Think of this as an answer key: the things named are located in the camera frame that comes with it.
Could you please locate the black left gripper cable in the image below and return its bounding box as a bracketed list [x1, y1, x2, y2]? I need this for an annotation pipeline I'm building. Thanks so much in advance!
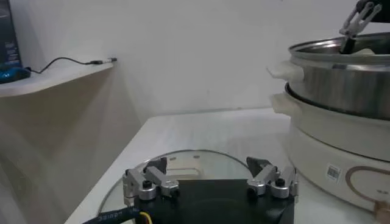
[82, 206, 154, 224]

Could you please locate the black cable with plug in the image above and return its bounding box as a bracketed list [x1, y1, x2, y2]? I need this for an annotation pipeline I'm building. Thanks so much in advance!
[26, 56, 118, 75]

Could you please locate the stainless steel steamer basket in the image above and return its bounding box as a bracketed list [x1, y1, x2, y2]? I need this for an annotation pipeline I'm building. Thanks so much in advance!
[267, 32, 390, 121]

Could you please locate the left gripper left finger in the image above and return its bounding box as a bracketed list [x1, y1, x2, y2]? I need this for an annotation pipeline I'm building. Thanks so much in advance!
[122, 156, 180, 206]

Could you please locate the dark laptop screen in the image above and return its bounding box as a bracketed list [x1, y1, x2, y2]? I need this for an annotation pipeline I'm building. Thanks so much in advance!
[0, 0, 24, 69]

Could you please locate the white electric cooker pot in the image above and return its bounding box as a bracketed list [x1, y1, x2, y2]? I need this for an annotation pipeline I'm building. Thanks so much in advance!
[269, 83, 390, 214]

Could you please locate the white side desk with legs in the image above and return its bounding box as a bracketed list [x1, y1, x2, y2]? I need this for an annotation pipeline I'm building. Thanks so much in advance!
[0, 60, 118, 99]

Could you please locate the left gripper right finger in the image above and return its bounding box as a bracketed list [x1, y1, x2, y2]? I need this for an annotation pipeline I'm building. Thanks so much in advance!
[246, 156, 299, 200]

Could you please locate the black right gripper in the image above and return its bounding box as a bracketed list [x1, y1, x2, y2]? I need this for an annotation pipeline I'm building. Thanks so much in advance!
[339, 0, 390, 55]

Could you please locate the blue device stand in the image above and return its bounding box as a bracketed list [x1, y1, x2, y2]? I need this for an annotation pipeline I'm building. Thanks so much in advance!
[0, 66, 32, 85]

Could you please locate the round glass lid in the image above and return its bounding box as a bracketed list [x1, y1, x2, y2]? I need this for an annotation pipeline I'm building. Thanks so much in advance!
[97, 149, 254, 224]

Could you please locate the white steamed baozi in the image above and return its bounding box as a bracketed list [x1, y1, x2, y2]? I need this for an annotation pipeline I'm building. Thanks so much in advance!
[350, 48, 376, 57]

